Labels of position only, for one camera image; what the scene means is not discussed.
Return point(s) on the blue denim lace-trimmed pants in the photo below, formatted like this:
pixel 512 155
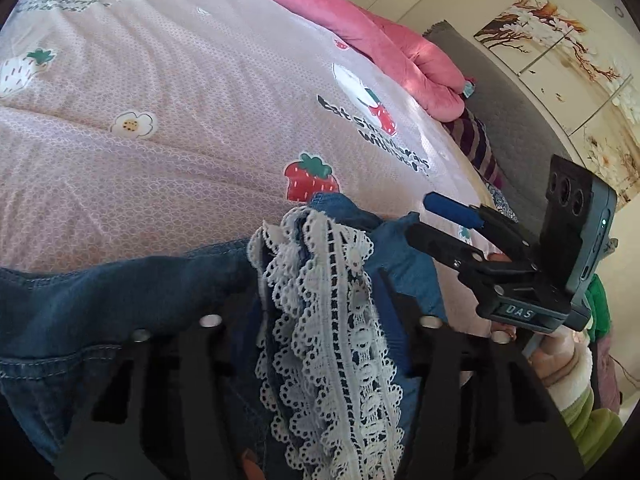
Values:
pixel 287 353

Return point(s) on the green sleeve forearm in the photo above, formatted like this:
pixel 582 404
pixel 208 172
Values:
pixel 564 364

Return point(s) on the floral wall painting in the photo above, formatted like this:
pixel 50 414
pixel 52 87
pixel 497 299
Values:
pixel 590 91

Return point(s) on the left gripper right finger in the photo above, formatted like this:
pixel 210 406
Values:
pixel 477 409

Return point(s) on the grey quilted headboard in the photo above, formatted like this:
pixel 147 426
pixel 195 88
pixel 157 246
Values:
pixel 521 139

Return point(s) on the right hand red nails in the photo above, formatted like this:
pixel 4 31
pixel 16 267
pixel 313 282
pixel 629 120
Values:
pixel 501 333

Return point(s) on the pink rolled quilt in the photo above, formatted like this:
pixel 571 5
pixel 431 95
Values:
pixel 416 64

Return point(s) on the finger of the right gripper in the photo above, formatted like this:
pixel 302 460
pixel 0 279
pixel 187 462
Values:
pixel 442 247
pixel 504 233

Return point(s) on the striped purple pillow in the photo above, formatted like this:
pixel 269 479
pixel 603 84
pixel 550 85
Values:
pixel 470 135

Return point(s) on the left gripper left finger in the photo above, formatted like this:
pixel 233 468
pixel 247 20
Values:
pixel 157 408

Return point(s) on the clothes pile beside bed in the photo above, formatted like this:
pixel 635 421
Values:
pixel 603 379

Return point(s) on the pink strawberry print bedsheet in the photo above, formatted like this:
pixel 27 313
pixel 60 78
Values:
pixel 132 128

